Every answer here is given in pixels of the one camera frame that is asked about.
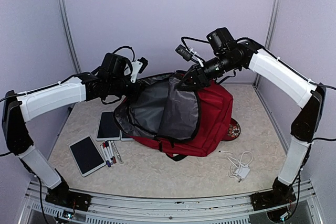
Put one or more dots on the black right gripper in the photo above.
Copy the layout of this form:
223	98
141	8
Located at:
200	79

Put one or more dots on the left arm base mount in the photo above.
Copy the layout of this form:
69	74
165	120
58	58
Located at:
68	195

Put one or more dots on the white tablet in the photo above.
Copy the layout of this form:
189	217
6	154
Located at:
125	137
108	130
86	155

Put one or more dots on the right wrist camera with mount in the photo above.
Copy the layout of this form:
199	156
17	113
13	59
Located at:
189	55

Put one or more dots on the right aluminium corner post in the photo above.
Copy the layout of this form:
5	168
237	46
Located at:
272	23

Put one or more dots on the grey silver marker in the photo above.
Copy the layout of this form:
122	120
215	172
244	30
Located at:
117	154

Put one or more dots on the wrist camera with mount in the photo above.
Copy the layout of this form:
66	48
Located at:
138	66
189	55

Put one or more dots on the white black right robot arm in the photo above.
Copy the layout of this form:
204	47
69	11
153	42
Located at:
245	53

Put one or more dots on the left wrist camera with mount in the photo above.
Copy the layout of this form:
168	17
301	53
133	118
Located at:
138	66

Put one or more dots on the red floral plate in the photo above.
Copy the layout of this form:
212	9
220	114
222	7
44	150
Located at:
234	130

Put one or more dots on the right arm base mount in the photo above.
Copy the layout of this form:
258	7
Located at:
273	197

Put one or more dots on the white marker blue cap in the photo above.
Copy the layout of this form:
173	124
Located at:
111	155

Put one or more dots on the red student backpack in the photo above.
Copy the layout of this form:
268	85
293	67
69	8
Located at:
177	123

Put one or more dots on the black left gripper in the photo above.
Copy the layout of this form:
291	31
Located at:
138	89

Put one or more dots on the white charger with cable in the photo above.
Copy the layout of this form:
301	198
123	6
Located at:
238	169

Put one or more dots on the aluminium front rail frame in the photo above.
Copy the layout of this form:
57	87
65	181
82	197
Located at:
107	208

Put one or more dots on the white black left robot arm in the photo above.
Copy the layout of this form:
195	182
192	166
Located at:
116	76

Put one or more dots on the left aluminium corner post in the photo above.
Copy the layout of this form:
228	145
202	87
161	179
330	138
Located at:
68	35

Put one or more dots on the aluminium corner post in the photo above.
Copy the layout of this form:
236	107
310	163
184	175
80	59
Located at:
272	23
68	35

